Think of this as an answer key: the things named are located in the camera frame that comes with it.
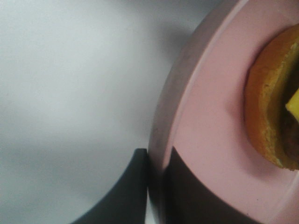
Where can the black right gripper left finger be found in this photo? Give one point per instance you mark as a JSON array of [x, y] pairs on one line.
[[126, 201]]

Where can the burger with lettuce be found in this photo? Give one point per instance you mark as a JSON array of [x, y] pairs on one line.
[[271, 99]]

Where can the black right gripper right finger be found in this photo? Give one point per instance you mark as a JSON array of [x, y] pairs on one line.
[[188, 201]]

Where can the pink round plate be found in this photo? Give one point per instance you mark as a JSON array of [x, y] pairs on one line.
[[201, 114]]

